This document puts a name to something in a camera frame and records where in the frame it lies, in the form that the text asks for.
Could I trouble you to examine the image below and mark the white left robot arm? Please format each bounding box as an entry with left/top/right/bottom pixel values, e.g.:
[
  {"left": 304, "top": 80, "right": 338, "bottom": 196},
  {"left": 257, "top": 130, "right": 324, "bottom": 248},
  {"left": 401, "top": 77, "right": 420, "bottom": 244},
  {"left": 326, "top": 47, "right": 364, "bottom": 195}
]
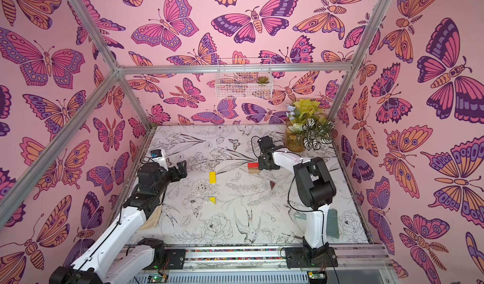
[{"left": 49, "top": 160, "right": 188, "bottom": 283}]

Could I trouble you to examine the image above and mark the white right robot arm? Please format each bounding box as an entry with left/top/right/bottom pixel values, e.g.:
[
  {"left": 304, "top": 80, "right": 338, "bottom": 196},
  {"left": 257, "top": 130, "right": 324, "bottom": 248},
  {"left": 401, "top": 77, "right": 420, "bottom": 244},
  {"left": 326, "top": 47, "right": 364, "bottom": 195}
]
[{"left": 257, "top": 136, "right": 337, "bottom": 268}]

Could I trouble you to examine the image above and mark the yellow rectangular block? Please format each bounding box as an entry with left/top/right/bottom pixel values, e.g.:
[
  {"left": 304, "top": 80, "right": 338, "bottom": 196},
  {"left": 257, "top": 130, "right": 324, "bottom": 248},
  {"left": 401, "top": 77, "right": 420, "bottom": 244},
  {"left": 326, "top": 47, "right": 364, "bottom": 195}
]
[{"left": 209, "top": 172, "right": 217, "bottom": 184}]

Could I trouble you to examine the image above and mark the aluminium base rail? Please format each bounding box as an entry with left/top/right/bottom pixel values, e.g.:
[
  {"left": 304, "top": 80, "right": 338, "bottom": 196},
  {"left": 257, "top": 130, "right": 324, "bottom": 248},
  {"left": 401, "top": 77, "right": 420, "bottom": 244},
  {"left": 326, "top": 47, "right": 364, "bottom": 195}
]
[{"left": 75, "top": 244, "right": 390, "bottom": 284}]

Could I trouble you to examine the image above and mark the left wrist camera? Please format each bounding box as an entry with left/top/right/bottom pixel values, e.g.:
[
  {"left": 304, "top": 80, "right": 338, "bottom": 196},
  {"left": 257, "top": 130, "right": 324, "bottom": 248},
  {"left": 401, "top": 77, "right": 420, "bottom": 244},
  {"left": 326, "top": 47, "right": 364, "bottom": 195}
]
[{"left": 150, "top": 149, "right": 168, "bottom": 171}]

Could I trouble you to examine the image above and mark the small succulent in basket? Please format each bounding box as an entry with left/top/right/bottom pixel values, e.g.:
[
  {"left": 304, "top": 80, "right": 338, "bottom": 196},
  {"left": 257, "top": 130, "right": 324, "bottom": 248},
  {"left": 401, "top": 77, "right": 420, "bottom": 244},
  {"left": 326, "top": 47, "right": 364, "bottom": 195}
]
[{"left": 257, "top": 76, "right": 270, "bottom": 84}]

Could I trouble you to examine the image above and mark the potted plant in vase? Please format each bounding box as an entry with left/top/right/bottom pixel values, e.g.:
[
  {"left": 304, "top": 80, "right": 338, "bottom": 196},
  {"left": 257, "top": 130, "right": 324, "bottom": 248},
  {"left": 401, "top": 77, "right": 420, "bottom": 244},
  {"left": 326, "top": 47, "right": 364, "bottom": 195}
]
[{"left": 285, "top": 99, "right": 335, "bottom": 153}]

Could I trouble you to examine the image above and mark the white wire basket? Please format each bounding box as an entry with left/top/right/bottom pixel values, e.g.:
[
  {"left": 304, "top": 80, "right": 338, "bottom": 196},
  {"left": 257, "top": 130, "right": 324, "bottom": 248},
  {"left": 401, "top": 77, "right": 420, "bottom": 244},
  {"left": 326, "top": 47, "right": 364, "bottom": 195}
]
[{"left": 213, "top": 58, "right": 274, "bottom": 100}]

